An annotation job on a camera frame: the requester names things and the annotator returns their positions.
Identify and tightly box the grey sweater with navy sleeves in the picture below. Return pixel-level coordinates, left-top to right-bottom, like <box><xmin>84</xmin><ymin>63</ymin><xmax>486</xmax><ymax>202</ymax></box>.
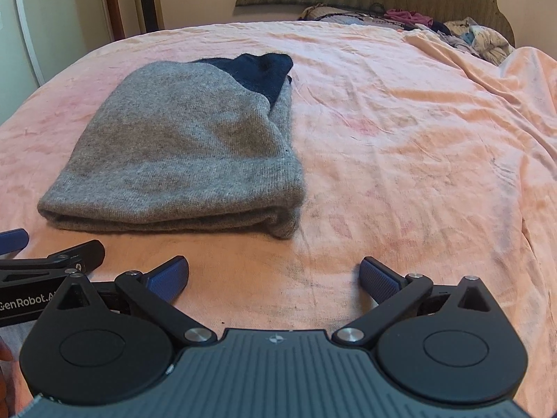
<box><xmin>38</xmin><ymin>53</ymin><xmax>306</xmax><ymax>240</ymax></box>

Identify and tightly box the pink bed sheet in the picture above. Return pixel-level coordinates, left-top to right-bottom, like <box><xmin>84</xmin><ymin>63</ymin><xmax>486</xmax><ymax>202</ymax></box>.
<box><xmin>0</xmin><ymin>20</ymin><xmax>557</xmax><ymax>418</ymax></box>

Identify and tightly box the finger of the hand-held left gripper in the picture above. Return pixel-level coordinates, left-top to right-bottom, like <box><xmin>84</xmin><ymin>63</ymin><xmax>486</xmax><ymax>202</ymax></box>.
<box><xmin>0</xmin><ymin>228</ymin><xmax>30</xmax><ymax>257</ymax></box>
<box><xmin>42</xmin><ymin>239</ymin><xmax>106</xmax><ymax>276</ymax></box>

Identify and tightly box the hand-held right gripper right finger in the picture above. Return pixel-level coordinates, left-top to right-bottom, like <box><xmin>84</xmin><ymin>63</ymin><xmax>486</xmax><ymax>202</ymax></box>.
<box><xmin>331</xmin><ymin>256</ymin><xmax>501</xmax><ymax>351</ymax></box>

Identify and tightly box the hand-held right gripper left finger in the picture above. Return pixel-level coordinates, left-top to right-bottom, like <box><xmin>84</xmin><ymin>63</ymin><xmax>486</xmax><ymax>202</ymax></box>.
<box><xmin>56</xmin><ymin>255</ymin><xmax>218</xmax><ymax>351</ymax></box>

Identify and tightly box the pink garment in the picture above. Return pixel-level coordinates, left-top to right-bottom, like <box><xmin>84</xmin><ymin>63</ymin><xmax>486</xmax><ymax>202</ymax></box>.
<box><xmin>385</xmin><ymin>8</ymin><xmax>434</xmax><ymax>27</ymax></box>

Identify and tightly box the patterned pillow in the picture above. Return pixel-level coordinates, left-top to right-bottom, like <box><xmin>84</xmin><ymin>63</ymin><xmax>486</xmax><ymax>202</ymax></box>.
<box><xmin>298</xmin><ymin>5</ymin><xmax>392</xmax><ymax>27</ymax></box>

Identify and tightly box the pile of light clothes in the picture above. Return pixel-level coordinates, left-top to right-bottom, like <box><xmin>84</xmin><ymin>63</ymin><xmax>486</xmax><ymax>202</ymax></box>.
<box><xmin>431</xmin><ymin>16</ymin><xmax>511</xmax><ymax>66</ymax></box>

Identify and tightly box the brown wooden door frame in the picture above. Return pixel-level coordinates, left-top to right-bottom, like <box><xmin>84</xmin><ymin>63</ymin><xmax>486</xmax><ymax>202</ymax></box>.
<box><xmin>101</xmin><ymin>0</ymin><xmax>127</xmax><ymax>41</ymax></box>

